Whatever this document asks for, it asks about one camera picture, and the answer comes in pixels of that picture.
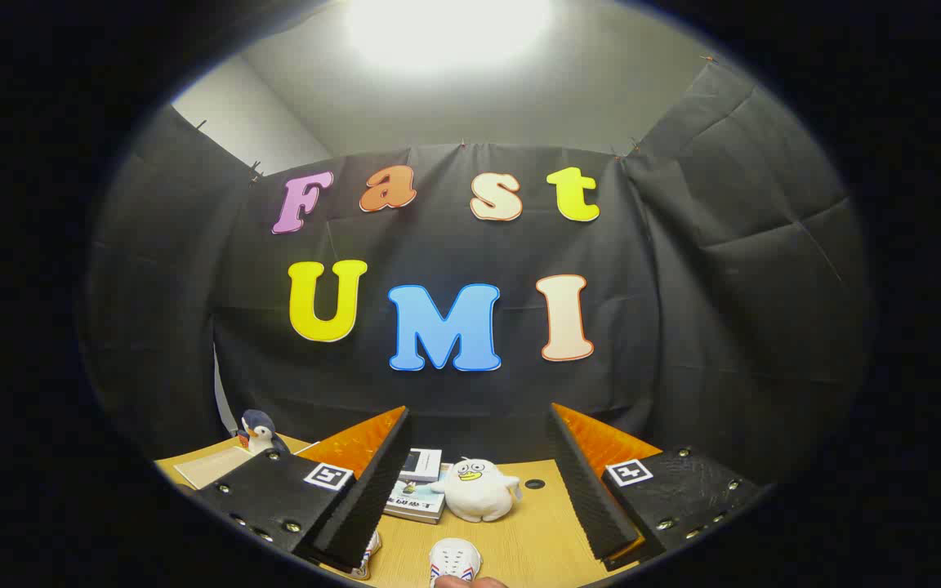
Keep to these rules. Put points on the book with pale sky cover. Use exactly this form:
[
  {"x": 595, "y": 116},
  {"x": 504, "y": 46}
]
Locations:
[{"x": 417, "y": 502}]

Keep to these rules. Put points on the white book with blue picture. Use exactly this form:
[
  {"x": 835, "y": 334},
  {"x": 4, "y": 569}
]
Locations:
[{"x": 421, "y": 464}]

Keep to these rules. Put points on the white book with portrait cover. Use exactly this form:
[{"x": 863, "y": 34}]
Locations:
[{"x": 213, "y": 467}]

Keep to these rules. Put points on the white striped shoe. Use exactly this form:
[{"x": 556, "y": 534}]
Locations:
[
  {"x": 368, "y": 555},
  {"x": 454, "y": 558}
]

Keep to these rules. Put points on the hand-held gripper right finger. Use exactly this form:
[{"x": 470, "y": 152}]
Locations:
[{"x": 589, "y": 498}]

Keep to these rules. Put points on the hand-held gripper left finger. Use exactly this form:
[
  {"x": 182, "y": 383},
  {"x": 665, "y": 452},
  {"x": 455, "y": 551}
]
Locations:
[{"x": 376, "y": 498}]

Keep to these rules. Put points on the black backdrop cloth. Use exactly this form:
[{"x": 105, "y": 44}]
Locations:
[{"x": 666, "y": 310}]

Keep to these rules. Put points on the blue penguin plush toy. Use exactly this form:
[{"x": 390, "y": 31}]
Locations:
[{"x": 258, "y": 429}]

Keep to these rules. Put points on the white duck plush toy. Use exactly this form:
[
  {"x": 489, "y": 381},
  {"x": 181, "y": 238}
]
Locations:
[{"x": 474, "y": 490}]

